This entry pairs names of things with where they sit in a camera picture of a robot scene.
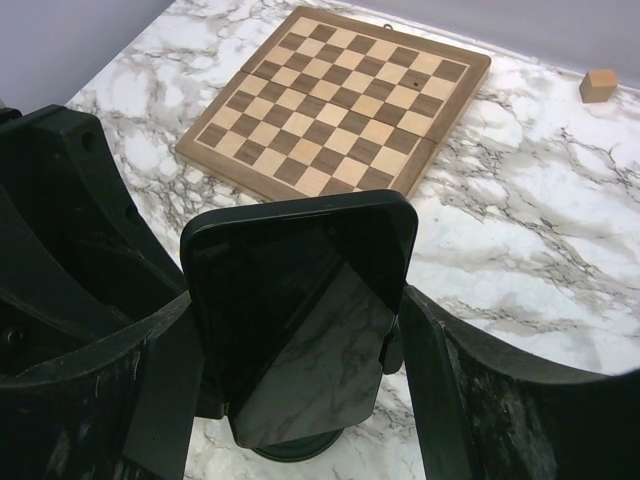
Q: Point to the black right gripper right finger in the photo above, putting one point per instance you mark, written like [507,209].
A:
[485,409]

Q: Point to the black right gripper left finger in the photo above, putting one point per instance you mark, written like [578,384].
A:
[119,408]

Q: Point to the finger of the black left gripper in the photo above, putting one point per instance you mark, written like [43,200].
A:
[78,262]

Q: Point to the wooden chessboard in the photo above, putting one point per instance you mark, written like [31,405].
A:
[331,105]

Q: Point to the small wooden cube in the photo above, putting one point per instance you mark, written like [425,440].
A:
[598,86]

